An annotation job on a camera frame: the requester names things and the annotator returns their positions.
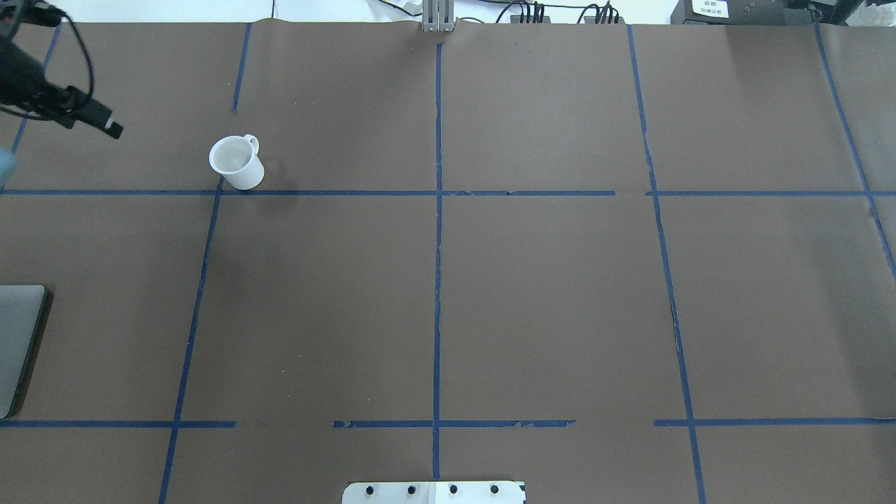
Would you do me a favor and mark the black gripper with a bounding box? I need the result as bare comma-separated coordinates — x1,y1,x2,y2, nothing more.
43,85,124,139

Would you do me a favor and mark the white plastic cup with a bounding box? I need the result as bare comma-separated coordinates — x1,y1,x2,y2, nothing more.
208,134,265,190

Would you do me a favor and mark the silver closed laptop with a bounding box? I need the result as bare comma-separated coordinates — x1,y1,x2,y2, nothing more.
1,284,48,420

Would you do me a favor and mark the black box with label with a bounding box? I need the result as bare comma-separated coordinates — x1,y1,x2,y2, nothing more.
670,1,816,26

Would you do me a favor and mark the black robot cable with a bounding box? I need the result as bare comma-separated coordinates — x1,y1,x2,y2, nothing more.
0,0,96,120

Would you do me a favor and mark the grey aluminium post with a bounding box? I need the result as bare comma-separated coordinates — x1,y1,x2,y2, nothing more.
421,0,456,32

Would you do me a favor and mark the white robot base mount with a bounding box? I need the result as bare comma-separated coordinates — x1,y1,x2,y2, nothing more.
342,479,527,503

